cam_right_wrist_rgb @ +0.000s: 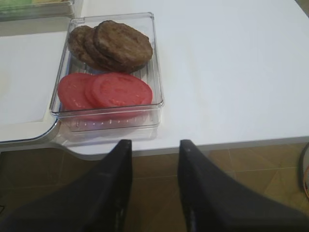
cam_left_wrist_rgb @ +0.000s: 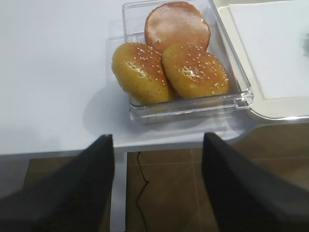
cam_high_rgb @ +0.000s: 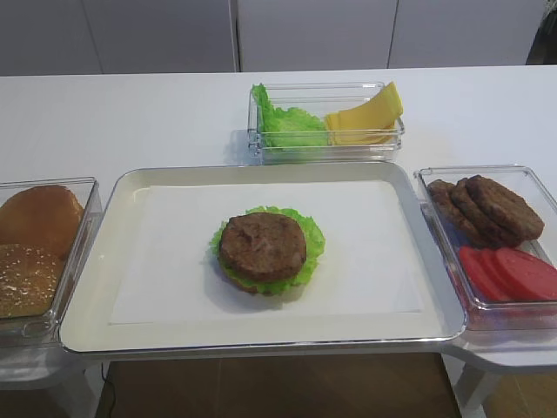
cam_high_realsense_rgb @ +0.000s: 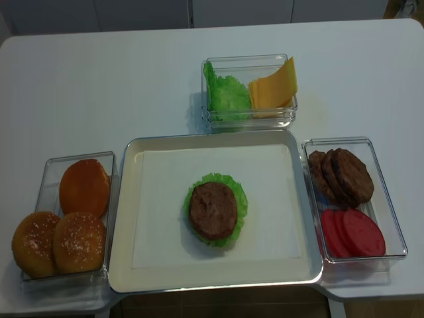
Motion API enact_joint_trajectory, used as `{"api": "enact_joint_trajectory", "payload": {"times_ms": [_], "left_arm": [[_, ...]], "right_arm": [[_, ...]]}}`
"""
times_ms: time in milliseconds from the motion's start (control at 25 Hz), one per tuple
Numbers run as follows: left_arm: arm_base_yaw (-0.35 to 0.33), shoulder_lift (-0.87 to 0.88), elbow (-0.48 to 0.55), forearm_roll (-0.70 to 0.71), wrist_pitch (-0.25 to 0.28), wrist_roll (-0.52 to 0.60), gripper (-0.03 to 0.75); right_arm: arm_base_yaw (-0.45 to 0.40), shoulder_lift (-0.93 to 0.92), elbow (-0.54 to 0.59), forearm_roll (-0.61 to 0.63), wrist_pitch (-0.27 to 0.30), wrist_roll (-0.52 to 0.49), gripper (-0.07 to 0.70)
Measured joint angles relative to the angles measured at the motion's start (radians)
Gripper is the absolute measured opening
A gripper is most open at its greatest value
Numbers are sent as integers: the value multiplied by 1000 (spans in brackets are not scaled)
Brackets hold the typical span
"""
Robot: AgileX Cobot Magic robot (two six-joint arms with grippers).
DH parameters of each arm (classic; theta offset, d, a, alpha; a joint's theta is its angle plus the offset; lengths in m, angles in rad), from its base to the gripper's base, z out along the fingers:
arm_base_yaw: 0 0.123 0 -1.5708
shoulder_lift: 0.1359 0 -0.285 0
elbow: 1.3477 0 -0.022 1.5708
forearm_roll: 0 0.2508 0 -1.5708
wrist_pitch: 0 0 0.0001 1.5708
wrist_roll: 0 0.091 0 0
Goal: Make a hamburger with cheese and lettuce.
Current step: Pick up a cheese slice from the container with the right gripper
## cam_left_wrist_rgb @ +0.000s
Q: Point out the cream serving tray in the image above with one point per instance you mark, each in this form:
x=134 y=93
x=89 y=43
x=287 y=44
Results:
x=287 y=110

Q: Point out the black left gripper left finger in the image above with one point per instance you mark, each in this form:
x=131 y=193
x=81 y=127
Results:
x=72 y=199

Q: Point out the plain brown bun bottom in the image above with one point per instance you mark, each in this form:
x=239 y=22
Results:
x=176 y=23

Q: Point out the sesame bun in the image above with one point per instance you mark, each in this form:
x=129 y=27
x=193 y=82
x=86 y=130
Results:
x=194 y=72
x=139 y=72

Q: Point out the white paper sheet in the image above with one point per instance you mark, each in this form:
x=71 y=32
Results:
x=276 y=39

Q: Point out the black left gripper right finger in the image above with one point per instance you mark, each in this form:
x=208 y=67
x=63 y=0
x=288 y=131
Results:
x=245 y=197

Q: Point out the sesame bun top right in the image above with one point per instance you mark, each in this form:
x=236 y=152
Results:
x=194 y=72

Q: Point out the clear plastic bun container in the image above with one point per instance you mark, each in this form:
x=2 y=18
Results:
x=240 y=96

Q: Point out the white table leg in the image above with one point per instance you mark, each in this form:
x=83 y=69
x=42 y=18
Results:
x=118 y=197

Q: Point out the sesame bun top left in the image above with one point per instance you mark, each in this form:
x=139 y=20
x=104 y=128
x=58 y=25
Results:
x=139 y=72

